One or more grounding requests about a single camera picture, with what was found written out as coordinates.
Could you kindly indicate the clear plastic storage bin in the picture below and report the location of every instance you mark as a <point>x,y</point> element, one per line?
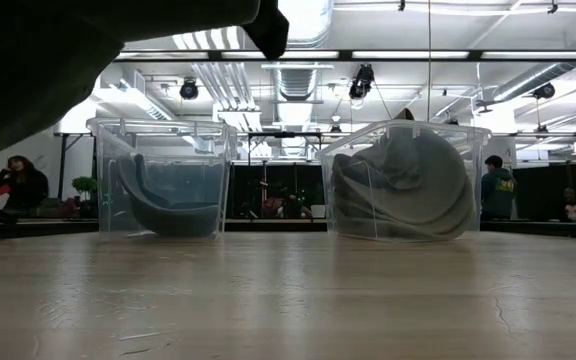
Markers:
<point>480,165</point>
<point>168,145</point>

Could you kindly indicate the silver ventilation duct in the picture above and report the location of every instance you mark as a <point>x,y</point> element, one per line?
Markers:
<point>295,82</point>
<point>533,80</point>

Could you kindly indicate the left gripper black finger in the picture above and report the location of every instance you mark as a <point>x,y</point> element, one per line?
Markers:
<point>270,27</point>

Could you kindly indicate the white container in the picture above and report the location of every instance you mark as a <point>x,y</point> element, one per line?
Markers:
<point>318,211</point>

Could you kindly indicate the black round ceiling lamp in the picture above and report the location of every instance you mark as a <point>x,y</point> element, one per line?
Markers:
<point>189,89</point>
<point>543,91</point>

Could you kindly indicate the person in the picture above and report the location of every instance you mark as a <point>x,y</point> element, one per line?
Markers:
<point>20,185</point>
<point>272,206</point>
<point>573,207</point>
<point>294,206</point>
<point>498,192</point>

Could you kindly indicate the green potted plant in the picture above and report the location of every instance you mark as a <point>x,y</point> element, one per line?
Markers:
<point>85,186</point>

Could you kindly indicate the white LED light bar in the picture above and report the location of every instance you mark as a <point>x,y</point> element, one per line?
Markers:
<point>408,54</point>
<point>540,54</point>
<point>165,54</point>
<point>313,54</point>

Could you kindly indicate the blue-grey bucket hat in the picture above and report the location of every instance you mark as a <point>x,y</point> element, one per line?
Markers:
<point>178,220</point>

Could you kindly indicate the black overhead camera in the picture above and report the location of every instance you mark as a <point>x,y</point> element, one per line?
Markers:
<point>362,82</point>

